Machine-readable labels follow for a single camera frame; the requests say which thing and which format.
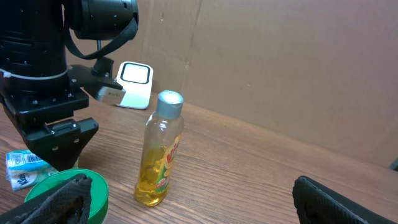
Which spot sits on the green lid jar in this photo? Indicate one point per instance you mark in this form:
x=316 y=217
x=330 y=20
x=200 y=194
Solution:
x=99 y=192

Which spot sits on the white barcode scanner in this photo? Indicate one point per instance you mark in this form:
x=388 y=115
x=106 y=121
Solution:
x=136 y=79

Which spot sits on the yellow liquid bottle grey cap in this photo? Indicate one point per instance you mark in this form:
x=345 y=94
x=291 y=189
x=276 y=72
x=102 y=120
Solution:
x=162 y=136

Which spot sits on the small teal tissue pack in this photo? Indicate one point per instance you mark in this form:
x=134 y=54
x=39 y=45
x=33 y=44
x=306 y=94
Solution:
x=25 y=169

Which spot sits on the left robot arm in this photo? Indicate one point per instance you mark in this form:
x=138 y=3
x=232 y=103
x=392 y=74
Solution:
x=54 y=59

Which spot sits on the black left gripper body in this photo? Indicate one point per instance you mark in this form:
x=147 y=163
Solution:
x=33 y=102

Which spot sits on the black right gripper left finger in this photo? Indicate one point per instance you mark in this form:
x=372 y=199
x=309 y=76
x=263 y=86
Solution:
x=68 y=202

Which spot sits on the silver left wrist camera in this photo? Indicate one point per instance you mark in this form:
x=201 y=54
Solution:
x=110 y=96

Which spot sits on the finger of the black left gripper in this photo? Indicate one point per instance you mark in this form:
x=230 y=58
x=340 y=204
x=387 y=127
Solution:
x=61 y=144

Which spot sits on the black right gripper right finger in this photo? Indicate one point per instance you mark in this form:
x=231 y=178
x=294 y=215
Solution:
x=317 y=204

